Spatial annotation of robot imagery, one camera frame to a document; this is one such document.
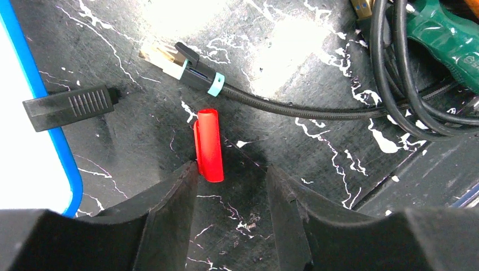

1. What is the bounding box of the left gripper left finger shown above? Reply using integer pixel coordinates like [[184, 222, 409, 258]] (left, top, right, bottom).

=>
[[1, 161, 199, 270]]

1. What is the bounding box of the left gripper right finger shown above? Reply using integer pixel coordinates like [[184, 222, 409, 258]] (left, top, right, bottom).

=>
[[266, 165, 478, 270]]

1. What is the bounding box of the red marker cap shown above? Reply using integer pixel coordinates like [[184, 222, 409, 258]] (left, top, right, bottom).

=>
[[193, 108, 224, 183]]

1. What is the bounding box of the blue framed whiteboard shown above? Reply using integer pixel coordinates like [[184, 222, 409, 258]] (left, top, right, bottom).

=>
[[0, 0, 84, 218]]

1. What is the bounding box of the whiteboard metal stand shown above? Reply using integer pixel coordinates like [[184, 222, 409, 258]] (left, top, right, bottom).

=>
[[23, 85, 120, 132]]

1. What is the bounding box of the black coiled cable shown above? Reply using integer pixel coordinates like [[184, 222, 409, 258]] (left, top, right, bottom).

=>
[[139, 0, 479, 142]]

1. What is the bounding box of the green handled screwdriver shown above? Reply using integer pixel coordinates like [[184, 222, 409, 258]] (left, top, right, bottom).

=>
[[406, 1, 478, 94]]

